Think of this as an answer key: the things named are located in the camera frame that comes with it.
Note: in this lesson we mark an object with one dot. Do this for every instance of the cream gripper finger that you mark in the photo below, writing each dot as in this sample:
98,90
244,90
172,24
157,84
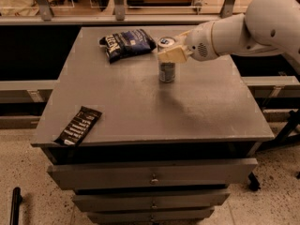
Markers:
180,39
175,54

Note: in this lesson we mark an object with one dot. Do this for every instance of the grey drawer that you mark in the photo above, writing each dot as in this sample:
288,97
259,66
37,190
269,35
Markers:
152,216
150,174
151,200

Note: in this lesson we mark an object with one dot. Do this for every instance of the grey metal rail frame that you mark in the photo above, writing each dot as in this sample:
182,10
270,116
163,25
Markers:
118,11

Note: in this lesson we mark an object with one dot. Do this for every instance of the blue chip bag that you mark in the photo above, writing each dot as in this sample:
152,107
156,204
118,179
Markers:
127,44

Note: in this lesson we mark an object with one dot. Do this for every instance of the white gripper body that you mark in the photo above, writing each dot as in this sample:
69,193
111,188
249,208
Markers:
199,41

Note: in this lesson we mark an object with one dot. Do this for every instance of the black pole on floor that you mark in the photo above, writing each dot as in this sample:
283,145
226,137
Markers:
15,206

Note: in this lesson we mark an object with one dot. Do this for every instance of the grey bottom drawer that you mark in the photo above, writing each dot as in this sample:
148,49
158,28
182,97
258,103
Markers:
152,216

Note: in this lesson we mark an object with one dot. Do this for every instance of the black stand leg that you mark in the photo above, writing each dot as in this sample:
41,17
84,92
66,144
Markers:
292,124

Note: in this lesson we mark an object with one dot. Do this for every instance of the black rxbar chocolate bar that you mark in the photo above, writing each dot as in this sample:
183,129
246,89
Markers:
79,126

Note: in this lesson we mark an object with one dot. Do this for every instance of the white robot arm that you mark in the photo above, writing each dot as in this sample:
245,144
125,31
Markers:
268,27

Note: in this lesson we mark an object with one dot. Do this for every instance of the grey top drawer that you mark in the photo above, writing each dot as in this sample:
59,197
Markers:
150,174

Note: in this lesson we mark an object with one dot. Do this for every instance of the silver redbull can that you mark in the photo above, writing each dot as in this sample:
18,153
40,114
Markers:
166,71

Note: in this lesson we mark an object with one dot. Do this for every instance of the grey middle drawer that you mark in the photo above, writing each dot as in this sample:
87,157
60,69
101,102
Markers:
151,200

